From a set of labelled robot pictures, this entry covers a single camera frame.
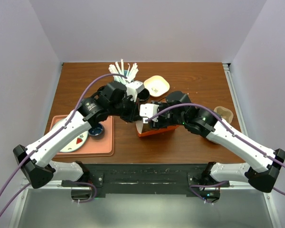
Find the cream square bowl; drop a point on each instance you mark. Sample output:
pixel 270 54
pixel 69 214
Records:
pixel 156 85

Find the black coffee cup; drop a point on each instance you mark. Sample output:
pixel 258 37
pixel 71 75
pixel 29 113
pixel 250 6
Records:
pixel 144 95

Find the orange paper gift bag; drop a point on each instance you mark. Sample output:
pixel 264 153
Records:
pixel 144 130

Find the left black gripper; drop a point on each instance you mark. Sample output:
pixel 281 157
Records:
pixel 134 114

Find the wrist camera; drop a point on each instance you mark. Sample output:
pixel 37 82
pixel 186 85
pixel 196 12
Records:
pixel 147 111
pixel 115 91

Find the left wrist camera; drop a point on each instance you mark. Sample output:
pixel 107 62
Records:
pixel 115 91

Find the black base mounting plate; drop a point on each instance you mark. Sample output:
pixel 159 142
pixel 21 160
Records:
pixel 172 179

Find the cardboard cup carrier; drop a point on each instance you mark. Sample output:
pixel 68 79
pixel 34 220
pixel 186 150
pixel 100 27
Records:
pixel 225 114

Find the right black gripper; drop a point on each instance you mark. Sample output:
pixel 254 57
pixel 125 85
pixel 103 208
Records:
pixel 160 123

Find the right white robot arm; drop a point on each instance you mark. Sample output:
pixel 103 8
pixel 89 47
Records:
pixel 261 165

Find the white fruit pattern plate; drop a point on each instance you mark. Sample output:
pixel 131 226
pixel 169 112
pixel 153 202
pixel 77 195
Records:
pixel 75 144

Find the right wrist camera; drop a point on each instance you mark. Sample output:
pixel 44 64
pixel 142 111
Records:
pixel 147 111

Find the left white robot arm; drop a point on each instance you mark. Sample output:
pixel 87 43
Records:
pixel 35 160

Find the pink plastic tray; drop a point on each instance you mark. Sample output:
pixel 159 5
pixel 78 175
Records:
pixel 103 146

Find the dark blue mug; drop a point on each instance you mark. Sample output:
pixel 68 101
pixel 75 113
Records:
pixel 96 132

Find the white wrapped straws bundle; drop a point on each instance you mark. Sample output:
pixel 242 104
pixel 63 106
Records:
pixel 128 74

